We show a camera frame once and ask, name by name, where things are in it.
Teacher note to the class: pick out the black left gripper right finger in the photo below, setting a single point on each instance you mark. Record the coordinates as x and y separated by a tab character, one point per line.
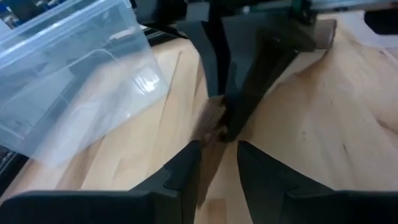
311	208

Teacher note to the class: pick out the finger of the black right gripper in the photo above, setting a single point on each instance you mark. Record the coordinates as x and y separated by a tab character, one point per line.
203	46
264	56

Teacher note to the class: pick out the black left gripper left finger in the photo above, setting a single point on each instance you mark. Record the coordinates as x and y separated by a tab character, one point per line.
109	208

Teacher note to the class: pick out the clear plastic box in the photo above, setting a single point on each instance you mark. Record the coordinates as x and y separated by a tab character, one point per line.
77	77

